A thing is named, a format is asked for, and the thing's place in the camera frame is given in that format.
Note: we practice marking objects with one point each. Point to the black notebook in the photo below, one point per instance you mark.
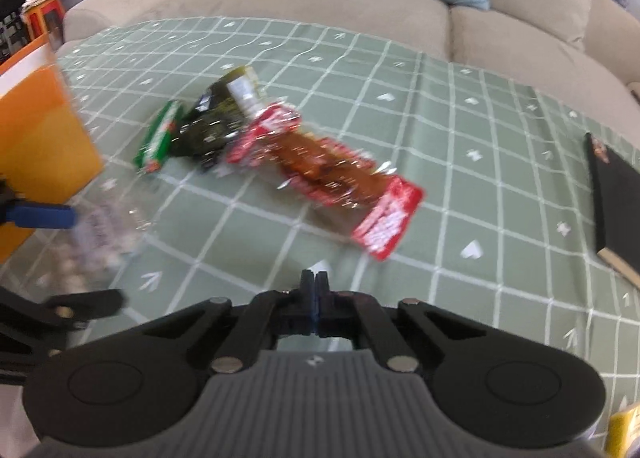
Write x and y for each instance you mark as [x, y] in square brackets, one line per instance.
[617, 208]

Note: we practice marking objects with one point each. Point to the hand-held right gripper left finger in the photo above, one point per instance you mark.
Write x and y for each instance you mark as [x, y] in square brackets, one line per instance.
[309, 300]

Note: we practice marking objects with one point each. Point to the dark green snack packet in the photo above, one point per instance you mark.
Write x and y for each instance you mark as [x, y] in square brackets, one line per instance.
[215, 122]

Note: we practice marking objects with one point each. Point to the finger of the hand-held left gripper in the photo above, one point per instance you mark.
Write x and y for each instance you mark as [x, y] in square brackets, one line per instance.
[42, 215]
[90, 303]

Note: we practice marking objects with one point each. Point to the red snack packet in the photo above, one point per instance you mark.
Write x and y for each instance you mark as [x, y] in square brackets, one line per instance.
[320, 167]

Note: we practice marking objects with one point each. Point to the orange cardboard box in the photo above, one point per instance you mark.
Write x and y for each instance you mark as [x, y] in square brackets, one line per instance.
[35, 137]

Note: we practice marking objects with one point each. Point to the yellow packet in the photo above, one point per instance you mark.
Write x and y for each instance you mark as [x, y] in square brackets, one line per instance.
[625, 433]

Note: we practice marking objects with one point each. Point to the orange stool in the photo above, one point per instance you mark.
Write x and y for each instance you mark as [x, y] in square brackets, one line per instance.
[42, 20]

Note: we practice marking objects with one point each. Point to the green checked tablecloth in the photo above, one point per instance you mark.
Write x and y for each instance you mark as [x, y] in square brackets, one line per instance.
[475, 162]

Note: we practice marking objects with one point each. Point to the clear packet of round snacks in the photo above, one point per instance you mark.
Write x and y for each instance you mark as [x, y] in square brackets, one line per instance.
[107, 233]

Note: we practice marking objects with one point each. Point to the green striped snack packet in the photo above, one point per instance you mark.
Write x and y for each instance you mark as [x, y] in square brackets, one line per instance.
[160, 137]

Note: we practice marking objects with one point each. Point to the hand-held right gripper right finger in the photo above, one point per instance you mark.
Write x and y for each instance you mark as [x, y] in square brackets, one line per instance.
[322, 300]

